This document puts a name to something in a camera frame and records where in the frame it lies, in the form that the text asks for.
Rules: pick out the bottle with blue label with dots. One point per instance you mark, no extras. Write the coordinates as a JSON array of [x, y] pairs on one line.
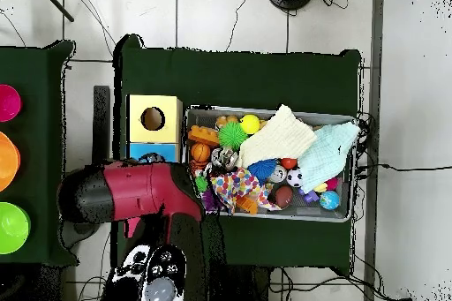
[[152, 158]]

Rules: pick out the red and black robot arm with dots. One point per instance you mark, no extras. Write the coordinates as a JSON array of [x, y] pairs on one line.
[[141, 191]]

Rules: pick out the wooden box with three holes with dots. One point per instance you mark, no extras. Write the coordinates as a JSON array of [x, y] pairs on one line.
[[155, 135]]

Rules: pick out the silver mesh bin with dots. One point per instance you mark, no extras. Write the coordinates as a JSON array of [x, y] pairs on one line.
[[310, 213]]

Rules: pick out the large green spiky ball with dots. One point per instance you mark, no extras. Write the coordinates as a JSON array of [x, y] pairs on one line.
[[232, 135]]

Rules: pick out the orange toy basketball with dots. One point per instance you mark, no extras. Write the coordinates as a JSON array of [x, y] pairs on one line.
[[200, 152]]

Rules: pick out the long orange toy block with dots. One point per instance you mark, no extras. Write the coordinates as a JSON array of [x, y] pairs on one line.
[[203, 135]]

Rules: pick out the yellow ball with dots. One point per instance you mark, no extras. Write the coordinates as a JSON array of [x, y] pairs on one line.
[[249, 124]]

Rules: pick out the colourful dotted cloth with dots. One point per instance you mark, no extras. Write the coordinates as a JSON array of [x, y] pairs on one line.
[[235, 185]]

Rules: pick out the cream waffle cloth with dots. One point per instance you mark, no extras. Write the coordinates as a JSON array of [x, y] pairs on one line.
[[279, 138]]

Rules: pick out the dark green table cloth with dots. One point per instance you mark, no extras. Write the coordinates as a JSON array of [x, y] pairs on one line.
[[229, 78]]

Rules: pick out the brown toy football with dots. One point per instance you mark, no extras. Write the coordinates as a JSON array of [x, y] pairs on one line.
[[283, 196]]

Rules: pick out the mint waffle cloth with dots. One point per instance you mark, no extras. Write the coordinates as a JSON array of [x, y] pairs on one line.
[[328, 156]]

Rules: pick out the blue globe ball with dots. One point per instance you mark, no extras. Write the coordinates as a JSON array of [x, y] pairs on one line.
[[329, 200]]

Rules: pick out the black flat bar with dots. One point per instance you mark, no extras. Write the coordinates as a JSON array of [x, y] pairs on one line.
[[101, 128]]

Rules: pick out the grey stand foot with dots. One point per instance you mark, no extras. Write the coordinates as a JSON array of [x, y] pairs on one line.
[[72, 237]]

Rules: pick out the green cloth side table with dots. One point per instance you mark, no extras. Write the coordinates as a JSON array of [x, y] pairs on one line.
[[39, 138]]

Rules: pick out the orange bowl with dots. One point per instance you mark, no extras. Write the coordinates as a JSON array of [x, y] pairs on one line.
[[7, 161]]

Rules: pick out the pink bowl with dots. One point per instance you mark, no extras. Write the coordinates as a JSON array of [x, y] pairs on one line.
[[9, 103]]

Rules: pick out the black rod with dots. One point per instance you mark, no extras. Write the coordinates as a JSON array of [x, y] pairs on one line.
[[56, 4]]

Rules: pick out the green bowl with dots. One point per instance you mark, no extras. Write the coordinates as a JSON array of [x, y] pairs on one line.
[[12, 228]]

